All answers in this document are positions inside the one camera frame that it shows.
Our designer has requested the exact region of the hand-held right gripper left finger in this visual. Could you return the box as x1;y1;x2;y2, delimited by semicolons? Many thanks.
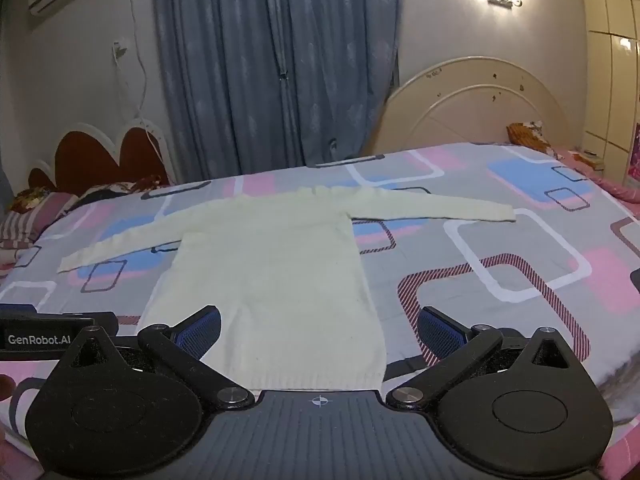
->
47;305;256;408

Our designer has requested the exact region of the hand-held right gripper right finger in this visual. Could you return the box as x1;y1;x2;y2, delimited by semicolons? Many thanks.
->
386;306;592;409

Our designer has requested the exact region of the white knit sweater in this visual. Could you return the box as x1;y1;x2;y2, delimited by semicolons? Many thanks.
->
57;184;517;393

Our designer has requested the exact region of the pink striped pillow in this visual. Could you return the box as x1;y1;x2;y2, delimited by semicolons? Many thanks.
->
0;192;81;252

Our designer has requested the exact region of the patterned grey pink bedsheet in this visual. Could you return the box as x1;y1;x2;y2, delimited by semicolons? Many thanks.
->
0;141;640;480

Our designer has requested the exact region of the brown floral pillow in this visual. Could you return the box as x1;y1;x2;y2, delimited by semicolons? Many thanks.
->
7;175;171;213

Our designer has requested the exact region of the black cloth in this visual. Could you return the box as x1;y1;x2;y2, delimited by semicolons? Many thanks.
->
75;182;151;207

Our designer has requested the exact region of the cream arched headboard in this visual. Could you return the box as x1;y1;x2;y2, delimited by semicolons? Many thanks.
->
362;56;571;157

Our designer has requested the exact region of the pink bed cover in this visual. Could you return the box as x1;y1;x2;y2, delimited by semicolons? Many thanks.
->
557;146;640;207

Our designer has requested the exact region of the blue-grey curtain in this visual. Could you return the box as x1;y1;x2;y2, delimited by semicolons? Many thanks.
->
152;0;406;182

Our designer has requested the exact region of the cream wardrobe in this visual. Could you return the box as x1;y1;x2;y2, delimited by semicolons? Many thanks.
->
575;0;640;186

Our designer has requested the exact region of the white power cable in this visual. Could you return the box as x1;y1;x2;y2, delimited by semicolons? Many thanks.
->
112;0;170;181

